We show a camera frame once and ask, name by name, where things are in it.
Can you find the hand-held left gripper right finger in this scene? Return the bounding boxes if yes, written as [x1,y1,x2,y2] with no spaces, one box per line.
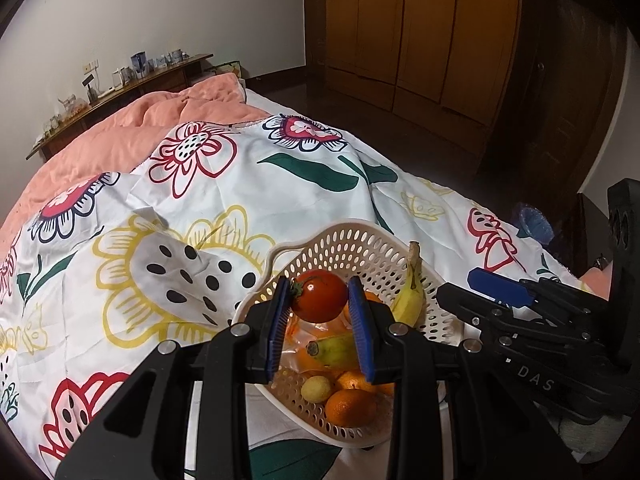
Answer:
[347,275,583,480]

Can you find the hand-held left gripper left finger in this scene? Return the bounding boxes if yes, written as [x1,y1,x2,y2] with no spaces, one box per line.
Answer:
[55,275,293,480]

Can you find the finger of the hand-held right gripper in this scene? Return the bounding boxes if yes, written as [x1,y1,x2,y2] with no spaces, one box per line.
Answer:
[469,268,557,307]
[435,282,522,342]

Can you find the clear plastic bag orange contents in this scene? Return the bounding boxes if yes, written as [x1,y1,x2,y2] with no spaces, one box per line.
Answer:
[284,290,387,377]

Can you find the red tomato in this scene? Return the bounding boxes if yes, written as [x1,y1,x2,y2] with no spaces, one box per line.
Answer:
[290,269,349,322]

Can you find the smooth round orange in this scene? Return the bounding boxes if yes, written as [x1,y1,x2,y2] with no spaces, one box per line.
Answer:
[336,370,382,394]

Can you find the yellow banana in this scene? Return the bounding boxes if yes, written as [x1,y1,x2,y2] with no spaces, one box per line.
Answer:
[305,241,427,369]

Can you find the large dimpled tangerine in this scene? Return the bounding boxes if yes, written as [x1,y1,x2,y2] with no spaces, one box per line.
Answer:
[325,389,379,429]

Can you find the white perforated plastic basket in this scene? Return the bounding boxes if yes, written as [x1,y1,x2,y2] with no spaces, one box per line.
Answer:
[232,220,473,449]

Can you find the small yellow round fruit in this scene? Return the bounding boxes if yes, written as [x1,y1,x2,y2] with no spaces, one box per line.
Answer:
[301,376,335,403]

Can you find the blue translucent plastic item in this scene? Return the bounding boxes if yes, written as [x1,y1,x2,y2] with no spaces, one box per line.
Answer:
[517,203,555,244]

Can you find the white floral printed blanket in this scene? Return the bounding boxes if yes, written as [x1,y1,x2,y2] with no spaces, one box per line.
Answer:
[0,112,586,480]

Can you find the pink blanket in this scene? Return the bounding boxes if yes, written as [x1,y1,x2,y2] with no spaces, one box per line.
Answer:
[0,72,274,242]

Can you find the brown wooden wardrobe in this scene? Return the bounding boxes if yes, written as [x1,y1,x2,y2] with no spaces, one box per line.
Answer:
[302,0,626,171]

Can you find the wooden sideboard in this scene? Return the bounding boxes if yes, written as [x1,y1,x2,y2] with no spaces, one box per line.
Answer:
[25,53,215,161]

